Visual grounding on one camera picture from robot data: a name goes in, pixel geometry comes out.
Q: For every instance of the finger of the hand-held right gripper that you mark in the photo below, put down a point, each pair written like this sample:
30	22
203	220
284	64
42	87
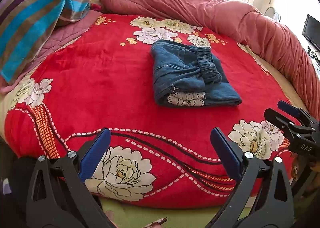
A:
290	109
278	120

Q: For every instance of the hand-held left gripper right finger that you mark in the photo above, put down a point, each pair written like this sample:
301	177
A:
226	152

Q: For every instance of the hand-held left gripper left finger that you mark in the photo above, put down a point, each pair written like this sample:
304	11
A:
96	150

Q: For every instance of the blue denim pants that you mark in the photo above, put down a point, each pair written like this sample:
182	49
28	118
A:
190	77

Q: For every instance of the beige bed sheet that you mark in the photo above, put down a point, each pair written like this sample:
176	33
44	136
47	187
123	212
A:
280	72

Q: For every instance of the red floral blanket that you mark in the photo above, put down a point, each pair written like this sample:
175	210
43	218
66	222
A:
105	87

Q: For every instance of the black monitor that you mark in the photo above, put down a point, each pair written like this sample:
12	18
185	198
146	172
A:
311	30

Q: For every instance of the green sheet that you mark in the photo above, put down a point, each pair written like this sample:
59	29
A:
162	215

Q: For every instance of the pink quilted pad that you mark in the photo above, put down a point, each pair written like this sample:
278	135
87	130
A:
65	32

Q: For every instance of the rust red duvet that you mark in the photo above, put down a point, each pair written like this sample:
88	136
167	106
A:
212	15

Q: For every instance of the striped blue brown towel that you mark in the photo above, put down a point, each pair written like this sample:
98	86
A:
32	22

